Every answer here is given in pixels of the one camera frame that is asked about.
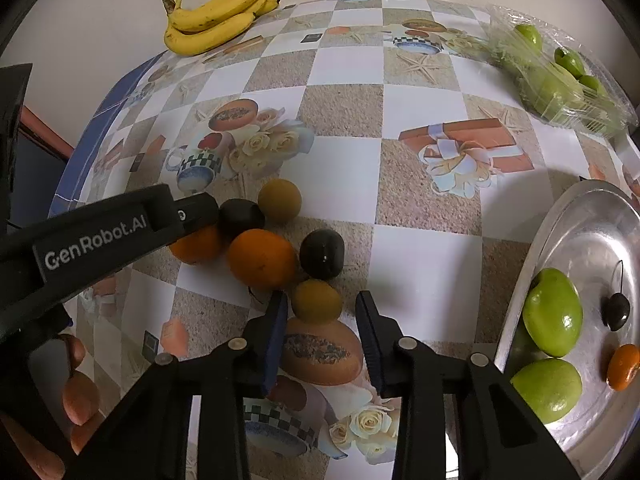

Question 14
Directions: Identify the brown longan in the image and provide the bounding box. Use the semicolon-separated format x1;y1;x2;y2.
292;280;343;325
258;179;302;223

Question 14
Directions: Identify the orange tangerine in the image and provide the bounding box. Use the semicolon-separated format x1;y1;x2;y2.
226;229;297;289
169;226;226;264

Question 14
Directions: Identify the dark plum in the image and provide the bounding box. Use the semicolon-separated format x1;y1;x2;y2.
299;229;345;281
217;198;266;242
601;260;631;332

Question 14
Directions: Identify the green mango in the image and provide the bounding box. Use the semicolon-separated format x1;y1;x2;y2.
510;359;582;424
522;268;584;358

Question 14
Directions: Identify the orange with stem stick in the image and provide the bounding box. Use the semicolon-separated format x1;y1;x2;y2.
606;344;640;391

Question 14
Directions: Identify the clear box of green fruits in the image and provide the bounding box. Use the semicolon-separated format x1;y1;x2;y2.
488;6;639;139

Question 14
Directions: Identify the person's hand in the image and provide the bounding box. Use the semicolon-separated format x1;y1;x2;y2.
1;334;104;479

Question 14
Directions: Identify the checkered picture tablecloth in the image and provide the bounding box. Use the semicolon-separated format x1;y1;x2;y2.
49;0;640;480

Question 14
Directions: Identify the silver metal bowl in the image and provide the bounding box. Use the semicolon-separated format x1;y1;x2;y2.
494;180;639;479

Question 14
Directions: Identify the yellow banana bunch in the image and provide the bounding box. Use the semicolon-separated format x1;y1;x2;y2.
162;0;280;56

